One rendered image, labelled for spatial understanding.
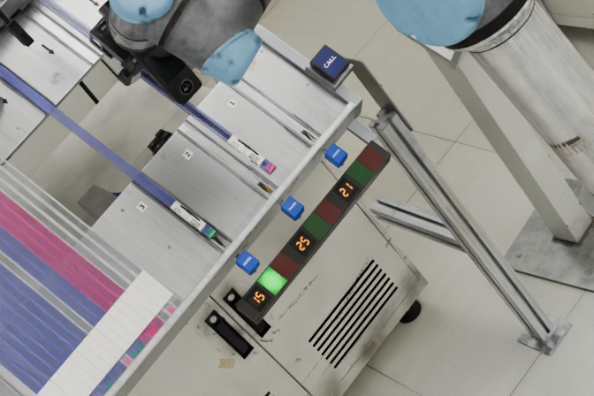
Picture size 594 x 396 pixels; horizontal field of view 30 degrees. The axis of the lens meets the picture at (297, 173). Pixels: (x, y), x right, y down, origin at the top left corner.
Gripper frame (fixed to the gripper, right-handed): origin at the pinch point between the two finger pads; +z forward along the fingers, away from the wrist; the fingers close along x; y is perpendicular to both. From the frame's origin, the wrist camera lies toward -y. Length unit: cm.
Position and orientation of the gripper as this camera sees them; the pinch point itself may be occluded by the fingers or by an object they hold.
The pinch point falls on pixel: (140, 72)
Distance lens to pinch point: 168.0
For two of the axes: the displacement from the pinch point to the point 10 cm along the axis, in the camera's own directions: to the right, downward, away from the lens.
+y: -7.6, -6.4, -0.4
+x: -6.2, 7.5, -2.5
